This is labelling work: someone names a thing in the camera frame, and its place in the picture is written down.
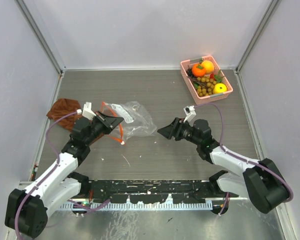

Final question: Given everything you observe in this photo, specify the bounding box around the red cherry with leaves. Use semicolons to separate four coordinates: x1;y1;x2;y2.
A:
210;70;225;84

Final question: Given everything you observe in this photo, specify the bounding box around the orange persimmon toy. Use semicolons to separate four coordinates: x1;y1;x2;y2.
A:
191;63;206;78

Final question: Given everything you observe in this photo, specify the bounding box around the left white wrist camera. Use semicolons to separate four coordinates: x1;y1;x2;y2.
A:
76;102;96;121

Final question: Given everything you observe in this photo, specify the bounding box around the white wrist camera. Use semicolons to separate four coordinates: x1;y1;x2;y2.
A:
76;102;96;121
183;105;197;123

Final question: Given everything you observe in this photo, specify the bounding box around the clear orange-zip bag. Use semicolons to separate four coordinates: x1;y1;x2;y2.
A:
100;101;157;145

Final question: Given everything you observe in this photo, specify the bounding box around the slotted cable duct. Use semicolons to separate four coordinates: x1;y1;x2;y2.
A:
59;201;213;211

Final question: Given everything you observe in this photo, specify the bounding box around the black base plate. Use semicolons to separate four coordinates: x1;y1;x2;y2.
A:
90;180;226;204

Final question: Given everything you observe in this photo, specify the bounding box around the dark grape bunch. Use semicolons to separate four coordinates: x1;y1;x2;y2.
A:
186;68;194;78

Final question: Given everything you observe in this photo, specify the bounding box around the brown cloth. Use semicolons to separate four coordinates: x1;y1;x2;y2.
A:
46;98;82;132

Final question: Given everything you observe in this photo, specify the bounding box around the orange peach toy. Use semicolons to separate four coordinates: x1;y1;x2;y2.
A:
200;60;215;74

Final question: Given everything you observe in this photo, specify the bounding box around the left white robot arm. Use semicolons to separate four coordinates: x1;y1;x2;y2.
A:
4;110;124;240

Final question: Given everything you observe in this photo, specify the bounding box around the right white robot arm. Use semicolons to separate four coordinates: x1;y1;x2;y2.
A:
157;118;293;214

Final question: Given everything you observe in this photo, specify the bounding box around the yellow lemon toy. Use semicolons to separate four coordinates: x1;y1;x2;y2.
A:
212;83;228;95

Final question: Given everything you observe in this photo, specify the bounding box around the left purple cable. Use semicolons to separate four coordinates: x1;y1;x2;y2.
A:
14;109;111;240

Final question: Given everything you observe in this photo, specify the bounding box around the brown longan bunch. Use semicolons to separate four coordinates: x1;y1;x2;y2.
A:
193;76;217;97

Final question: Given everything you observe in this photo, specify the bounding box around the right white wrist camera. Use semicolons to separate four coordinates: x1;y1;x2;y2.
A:
183;105;197;123

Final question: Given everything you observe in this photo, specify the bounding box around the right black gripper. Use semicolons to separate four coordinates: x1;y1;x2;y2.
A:
157;117;201;146

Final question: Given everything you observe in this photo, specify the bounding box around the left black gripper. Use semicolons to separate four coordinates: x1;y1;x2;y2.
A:
84;111;123;146

